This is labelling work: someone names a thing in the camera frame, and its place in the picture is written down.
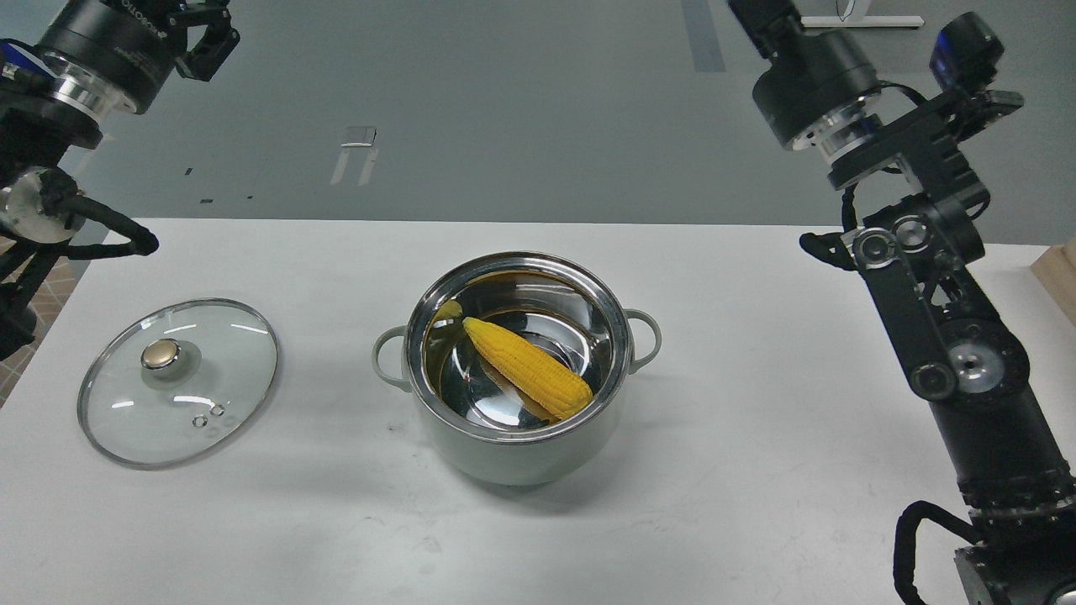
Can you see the yellow corn cob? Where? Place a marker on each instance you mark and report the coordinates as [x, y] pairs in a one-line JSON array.
[[555, 388]]

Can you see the glass pot lid gold knob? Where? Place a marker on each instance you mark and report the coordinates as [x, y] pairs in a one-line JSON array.
[[179, 383]]

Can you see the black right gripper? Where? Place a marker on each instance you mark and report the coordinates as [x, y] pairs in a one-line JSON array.
[[811, 74]]

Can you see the white table base bar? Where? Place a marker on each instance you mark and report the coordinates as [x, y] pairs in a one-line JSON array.
[[857, 15]]

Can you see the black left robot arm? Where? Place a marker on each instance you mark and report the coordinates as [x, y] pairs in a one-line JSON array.
[[47, 107]]

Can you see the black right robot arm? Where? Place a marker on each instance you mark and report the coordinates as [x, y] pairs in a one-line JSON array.
[[909, 200]]

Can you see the light wooden board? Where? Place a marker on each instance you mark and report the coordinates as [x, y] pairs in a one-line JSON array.
[[1055, 270]]

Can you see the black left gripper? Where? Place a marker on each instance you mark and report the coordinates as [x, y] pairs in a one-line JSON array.
[[131, 45]]

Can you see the grey-green steel cooking pot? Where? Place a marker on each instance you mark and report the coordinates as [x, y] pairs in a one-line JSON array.
[[476, 419]]

